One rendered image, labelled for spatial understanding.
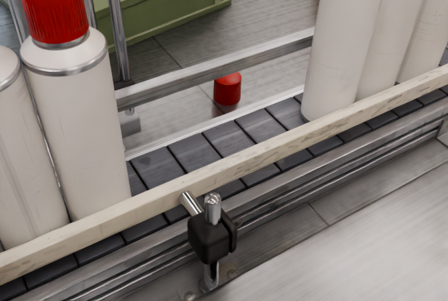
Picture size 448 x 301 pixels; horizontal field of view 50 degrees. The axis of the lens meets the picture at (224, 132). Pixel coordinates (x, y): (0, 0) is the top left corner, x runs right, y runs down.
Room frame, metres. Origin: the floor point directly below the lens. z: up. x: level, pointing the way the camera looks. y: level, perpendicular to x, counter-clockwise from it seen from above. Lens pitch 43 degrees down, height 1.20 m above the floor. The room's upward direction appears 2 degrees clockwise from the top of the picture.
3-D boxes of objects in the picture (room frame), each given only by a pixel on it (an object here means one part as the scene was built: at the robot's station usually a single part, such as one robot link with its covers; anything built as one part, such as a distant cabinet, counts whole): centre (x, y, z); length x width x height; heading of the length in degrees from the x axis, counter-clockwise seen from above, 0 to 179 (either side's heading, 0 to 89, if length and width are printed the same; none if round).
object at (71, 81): (0.25, 0.10, 0.98); 0.05 x 0.05 x 0.20
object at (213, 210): (0.21, 0.00, 0.89); 0.03 x 0.03 x 0.12; 33
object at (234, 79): (0.47, 0.00, 0.85); 0.03 x 0.03 x 0.03
